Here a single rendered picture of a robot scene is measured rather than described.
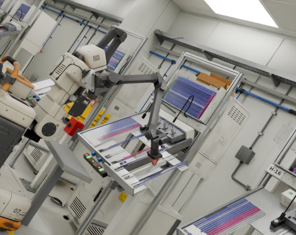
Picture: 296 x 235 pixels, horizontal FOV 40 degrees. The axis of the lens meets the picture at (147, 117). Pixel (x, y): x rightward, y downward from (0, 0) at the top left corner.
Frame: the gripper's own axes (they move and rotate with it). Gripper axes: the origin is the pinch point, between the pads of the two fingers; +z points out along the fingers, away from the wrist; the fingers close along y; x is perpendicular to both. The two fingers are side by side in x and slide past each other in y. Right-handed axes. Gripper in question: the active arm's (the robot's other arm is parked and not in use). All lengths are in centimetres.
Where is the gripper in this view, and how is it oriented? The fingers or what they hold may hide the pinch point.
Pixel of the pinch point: (154, 163)
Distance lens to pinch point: 282.7
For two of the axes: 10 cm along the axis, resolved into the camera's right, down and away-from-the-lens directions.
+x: -7.9, 2.9, -5.4
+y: -6.1, -3.9, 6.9
